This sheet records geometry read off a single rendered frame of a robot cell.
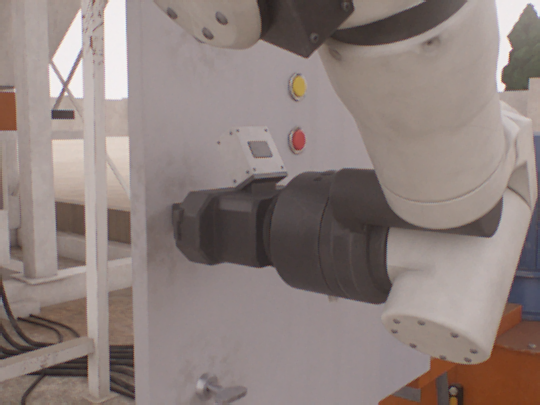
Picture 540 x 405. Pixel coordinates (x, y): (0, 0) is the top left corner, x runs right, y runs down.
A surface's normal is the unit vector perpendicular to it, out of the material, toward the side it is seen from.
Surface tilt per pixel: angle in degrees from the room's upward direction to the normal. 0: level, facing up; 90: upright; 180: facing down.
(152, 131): 90
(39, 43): 90
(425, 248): 50
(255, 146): 60
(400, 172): 139
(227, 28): 133
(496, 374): 90
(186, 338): 90
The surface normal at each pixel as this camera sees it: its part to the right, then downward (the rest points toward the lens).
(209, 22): -0.67, 0.71
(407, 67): 0.00, 0.81
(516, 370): -0.59, 0.10
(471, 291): 0.18, -0.36
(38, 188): 0.76, 0.07
